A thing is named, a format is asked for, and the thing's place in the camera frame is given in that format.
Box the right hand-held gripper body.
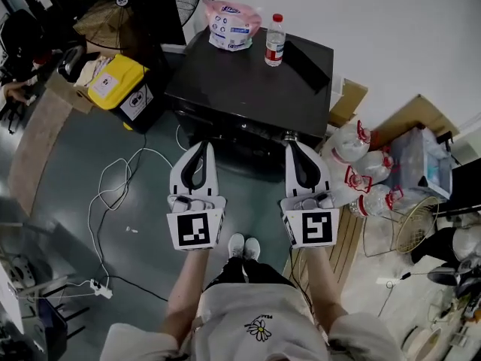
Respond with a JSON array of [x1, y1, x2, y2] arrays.
[[280, 196, 340, 250]]

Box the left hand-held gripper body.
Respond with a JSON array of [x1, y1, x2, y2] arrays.
[[166, 193, 228, 253]]

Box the black washing machine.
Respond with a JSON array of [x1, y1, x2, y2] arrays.
[[165, 26, 334, 184]]

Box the person's left forearm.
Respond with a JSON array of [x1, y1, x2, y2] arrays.
[[161, 249, 211, 345]]

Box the person's right forearm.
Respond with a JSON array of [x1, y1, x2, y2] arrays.
[[306, 247, 349, 334]]

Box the wooden slat pallet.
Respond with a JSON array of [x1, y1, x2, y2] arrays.
[[281, 205, 368, 304]]

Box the person's left white shoe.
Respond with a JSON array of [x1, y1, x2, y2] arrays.
[[228, 233, 246, 259]]

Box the person's black trousers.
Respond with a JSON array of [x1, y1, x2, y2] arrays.
[[204, 256, 298, 291]]

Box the small cardboard sheet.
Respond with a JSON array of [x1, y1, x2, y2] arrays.
[[328, 77, 369, 127]]

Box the clear plastic storage box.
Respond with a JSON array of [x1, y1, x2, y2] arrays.
[[389, 126, 454, 201]]

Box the white power strip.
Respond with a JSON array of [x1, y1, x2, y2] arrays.
[[89, 278, 113, 299]]

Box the large cardboard sheet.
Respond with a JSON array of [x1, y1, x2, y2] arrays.
[[370, 94, 461, 142]]

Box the black bin with yellow lid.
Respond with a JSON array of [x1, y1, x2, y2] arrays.
[[86, 53, 166, 134]]

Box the person's white shirt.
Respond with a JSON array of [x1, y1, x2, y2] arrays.
[[99, 282, 407, 361]]

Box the clear bottle with red label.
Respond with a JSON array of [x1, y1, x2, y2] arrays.
[[264, 13, 286, 68]]

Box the beige cloth bag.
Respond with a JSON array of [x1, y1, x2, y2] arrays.
[[74, 56, 112, 88]]

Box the brown floor mat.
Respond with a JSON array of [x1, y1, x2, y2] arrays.
[[7, 88, 72, 217]]

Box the brown cardboard box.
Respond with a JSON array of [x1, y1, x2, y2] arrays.
[[44, 49, 113, 114]]

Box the white plastic bag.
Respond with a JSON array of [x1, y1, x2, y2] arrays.
[[452, 223, 481, 262]]

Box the pink detergent bag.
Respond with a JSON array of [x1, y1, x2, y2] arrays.
[[202, 0, 263, 52]]

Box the round wooden hoop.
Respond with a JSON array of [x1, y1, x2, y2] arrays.
[[407, 325, 444, 361]]

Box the black side table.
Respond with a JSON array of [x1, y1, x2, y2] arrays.
[[32, 295, 91, 353]]

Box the pile of assorted tools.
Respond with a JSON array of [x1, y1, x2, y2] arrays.
[[443, 287, 481, 353]]

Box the black floor fan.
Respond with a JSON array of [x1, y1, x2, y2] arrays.
[[73, 0, 204, 50]]

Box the black floor cable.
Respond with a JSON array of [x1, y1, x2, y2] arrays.
[[95, 133, 168, 302]]

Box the white floor cable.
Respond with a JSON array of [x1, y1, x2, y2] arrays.
[[86, 124, 189, 289]]

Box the gold wire basket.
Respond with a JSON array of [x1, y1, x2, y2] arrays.
[[395, 196, 440, 254]]

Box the black adapter cable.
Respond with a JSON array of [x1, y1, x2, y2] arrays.
[[377, 271, 429, 317]]

